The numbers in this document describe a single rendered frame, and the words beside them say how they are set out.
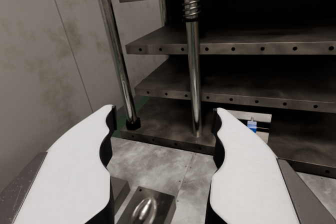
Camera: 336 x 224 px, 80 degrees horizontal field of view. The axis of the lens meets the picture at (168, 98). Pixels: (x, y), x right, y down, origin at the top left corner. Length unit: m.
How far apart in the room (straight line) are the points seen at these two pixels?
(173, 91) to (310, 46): 0.63
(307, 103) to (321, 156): 0.26
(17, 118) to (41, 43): 0.68
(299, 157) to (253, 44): 0.56
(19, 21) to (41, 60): 0.35
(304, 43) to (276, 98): 0.25
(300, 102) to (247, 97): 0.22
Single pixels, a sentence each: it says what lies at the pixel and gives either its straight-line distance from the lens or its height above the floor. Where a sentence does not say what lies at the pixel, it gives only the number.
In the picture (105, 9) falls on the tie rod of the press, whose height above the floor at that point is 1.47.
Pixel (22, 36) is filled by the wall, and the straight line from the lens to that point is 2.12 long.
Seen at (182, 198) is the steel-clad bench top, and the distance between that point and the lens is 0.88.
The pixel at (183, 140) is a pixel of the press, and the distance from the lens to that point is 1.14.
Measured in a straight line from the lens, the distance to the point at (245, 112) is 1.05.
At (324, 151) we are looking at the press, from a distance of 1.21.
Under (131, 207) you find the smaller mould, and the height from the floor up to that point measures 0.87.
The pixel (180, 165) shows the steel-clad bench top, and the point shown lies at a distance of 0.99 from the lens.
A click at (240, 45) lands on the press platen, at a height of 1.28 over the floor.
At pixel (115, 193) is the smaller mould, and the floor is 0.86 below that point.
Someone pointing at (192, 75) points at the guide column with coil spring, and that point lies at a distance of 0.97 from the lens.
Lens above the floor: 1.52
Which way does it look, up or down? 28 degrees down
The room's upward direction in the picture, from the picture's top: 7 degrees counter-clockwise
